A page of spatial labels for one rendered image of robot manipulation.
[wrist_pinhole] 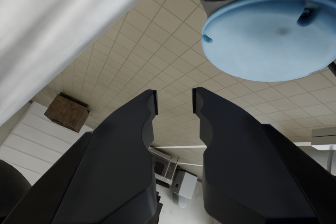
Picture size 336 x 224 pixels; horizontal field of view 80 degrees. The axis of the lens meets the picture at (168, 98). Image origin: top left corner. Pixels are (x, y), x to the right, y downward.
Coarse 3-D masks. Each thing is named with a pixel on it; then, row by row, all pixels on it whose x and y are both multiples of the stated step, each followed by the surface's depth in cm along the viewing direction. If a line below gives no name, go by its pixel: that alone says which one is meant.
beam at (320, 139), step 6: (312, 132) 137; (318, 132) 133; (324, 132) 130; (330, 132) 127; (312, 138) 135; (318, 138) 132; (324, 138) 128; (330, 138) 125; (312, 144) 133; (318, 144) 130; (324, 144) 126; (330, 144) 123
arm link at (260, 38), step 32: (224, 0) 16; (256, 0) 14; (288, 0) 13; (320, 0) 13; (224, 32) 16; (256, 32) 16; (288, 32) 15; (320, 32) 14; (224, 64) 21; (256, 64) 19; (288, 64) 18; (320, 64) 17
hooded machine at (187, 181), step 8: (176, 176) 959; (184, 176) 910; (192, 176) 930; (176, 184) 926; (184, 184) 902; (192, 184) 922; (176, 192) 896; (184, 192) 894; (192, 192) 913; (176, 200) 893; (184, 200) 891
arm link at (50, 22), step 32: (0, 0) 11; (32, 0) 11; (64, 0) 12; (96, 0) 12; (128, 0) 14; (0, 32) 12; (32, 32) 12; (64, 32) 13; (96, 32) 15; (0, 64) 13; (32, 64) 14; (64, 64) 16; (0, 96) 14; (32, 96) 17
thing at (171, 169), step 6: (156, 162) 842; (162, 162) 849; (168, 162) 856; (156, 168) 834; (162, 168) 840; (168, 168) 848; (180, 168) 876; (162, 174) 834; (168, 174) 840; (156, 180) 820; (168, 186) 817; (156, 192) 872; (156, 198) 816; (162, 204) 767; (156, 210) 755; (156, 216) 748; (150, 222) 737; (156, 222) 742
